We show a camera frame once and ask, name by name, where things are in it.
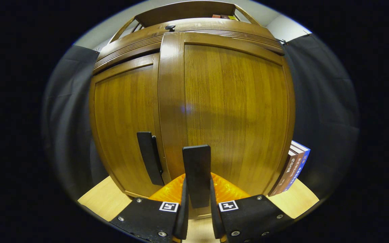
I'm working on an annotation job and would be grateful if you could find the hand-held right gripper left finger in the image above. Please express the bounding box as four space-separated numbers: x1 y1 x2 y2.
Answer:
110 174 190 242

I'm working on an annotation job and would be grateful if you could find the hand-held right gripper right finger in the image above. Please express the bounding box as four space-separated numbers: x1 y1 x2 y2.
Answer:
210 174 294 242

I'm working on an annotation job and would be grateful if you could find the black door handle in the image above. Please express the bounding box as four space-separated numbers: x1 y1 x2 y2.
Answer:
137 132 165 186
182 145 212 209

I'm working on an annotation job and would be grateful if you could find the wooden cabinet door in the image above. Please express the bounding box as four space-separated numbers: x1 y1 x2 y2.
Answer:
158 32 296 220
90 53 170 199

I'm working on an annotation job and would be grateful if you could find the wooden double-door shoe cabinet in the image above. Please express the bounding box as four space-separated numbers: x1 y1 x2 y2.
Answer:
89 1 296 220

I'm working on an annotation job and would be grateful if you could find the dark brown book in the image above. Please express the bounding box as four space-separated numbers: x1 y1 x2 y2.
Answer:
268 154 296 197

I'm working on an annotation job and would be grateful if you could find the blue book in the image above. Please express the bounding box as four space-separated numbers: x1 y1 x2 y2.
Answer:
282 140 311 192

